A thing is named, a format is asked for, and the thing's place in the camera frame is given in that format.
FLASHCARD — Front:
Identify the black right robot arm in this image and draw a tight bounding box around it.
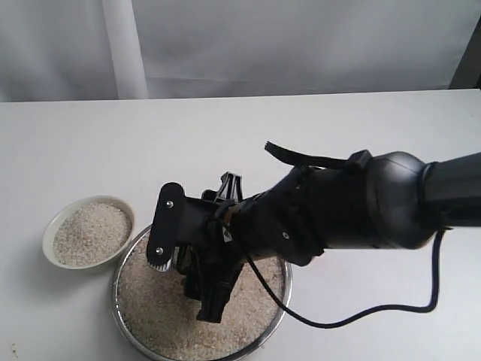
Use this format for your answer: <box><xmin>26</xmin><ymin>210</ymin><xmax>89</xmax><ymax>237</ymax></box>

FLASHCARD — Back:
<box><xmin>196</xmin><ymin>142</ymin><xmax>480</xmax><ymax>323</ymax></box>

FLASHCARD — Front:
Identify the dark stand post at right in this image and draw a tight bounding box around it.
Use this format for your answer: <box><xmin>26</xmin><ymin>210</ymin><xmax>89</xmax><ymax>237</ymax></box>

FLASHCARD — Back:
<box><xmin>448</xmin><ymin>1</ymin><xmax>480</xmax><ymax>89</ymax></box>

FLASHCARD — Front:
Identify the white backdrop curtain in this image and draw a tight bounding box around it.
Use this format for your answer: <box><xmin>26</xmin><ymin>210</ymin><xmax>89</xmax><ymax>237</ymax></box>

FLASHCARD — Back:
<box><xmin>1</xmin><ymin>1</ymin><xmax>480</xmax><ymax>102</ymax></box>

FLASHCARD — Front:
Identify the large steel rice tray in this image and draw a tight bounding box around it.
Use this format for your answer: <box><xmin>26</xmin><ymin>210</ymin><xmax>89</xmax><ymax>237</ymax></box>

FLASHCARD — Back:
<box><xmin>111</xmin><ymin>227</ymin><xmax>285</xmax><ymax>360</ymax></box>

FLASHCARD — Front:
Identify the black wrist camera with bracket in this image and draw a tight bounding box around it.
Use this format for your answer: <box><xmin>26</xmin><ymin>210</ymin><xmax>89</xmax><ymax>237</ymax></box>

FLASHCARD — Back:
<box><xmin>146</xmin><ymin>182</ymin><xmax>220</xmax><ymax>272</ymax></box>

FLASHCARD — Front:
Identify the black camera cable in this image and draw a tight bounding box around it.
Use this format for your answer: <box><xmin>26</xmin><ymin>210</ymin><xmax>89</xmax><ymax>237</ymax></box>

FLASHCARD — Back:
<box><xmin>213</xmin><ymin>202</ymin><xmax>454</xmax><ymax>328</ymax></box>

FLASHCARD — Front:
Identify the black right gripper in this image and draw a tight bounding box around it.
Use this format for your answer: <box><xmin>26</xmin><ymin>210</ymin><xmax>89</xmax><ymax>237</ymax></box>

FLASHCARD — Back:
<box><xmin>196</xmin><ymin>167</ymin><xmax>376</xmax><ymax>323</ymax></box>

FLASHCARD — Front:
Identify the small white ceramic bowl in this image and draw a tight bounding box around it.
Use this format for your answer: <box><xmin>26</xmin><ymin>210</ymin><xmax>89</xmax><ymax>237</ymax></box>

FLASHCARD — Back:
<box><xmin>42</xmin><ymin>196</ymin><xmax>135</xmax><ymax>274</ymax></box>

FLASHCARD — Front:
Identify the brown wooden cup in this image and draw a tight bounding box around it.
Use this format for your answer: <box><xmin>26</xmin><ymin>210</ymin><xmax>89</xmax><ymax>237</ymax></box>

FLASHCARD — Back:
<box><xmin>220</xmin><ymin>204</ymin><xmax>240</xmax><ymax>227</ymax></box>

